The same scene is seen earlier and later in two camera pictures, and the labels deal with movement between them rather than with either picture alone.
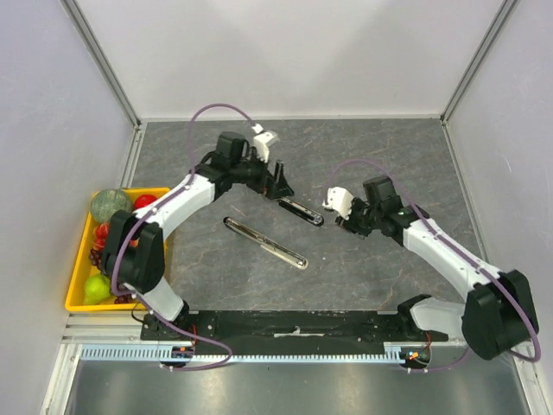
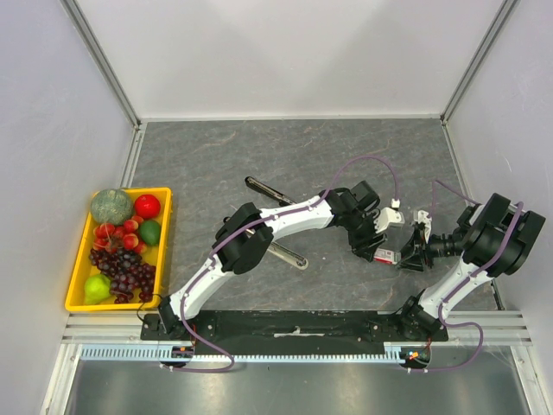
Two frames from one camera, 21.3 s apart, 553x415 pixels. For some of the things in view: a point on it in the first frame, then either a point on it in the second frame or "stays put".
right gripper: x=351 y=219 → x=416 y=249
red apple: x=143 y=200 stays put
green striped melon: x=106 y=201 stays put
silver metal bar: x=266 y=245 stays put
